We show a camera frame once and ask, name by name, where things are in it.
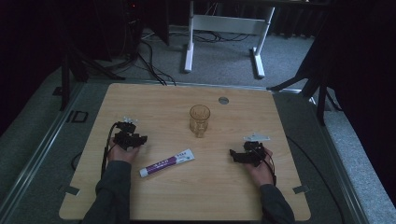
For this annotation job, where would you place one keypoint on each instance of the black tripod stand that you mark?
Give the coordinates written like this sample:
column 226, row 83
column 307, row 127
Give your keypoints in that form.
column 320, row 93
column 66, row 81

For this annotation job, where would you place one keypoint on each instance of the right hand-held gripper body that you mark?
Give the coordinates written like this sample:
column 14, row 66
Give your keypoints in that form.
column 256, row 149

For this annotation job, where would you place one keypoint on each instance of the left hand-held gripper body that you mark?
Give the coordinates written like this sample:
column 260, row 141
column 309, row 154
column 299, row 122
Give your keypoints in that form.
column 124, row 139

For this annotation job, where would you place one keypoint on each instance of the purple and white toothpaste tube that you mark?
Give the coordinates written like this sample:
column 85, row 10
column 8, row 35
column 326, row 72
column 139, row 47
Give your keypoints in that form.
column 166, row 162

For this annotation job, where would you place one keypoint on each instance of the person's left hand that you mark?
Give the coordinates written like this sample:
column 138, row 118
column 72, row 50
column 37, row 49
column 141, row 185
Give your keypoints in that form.
column 122, row 153

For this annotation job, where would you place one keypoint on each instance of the grey round table grommet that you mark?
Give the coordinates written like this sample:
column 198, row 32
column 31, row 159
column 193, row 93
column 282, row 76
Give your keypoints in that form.
column 223, row 100

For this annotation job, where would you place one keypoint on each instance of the black upright panel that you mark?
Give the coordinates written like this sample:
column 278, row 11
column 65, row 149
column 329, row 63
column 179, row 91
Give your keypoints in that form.
column 160, row 21

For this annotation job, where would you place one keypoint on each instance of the clear drinking glass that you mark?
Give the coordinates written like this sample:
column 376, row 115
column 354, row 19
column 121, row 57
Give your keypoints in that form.
column 199, row 120

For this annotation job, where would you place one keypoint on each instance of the white desk frame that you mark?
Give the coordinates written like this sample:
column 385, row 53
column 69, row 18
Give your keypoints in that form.
column 227, row 25

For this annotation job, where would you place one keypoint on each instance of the aluminium floor rail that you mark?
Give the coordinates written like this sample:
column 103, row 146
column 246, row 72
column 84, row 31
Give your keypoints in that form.
column 34, row 155

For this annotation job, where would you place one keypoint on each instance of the person's right hand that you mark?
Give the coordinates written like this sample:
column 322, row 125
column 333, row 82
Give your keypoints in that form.
column 263, row 172

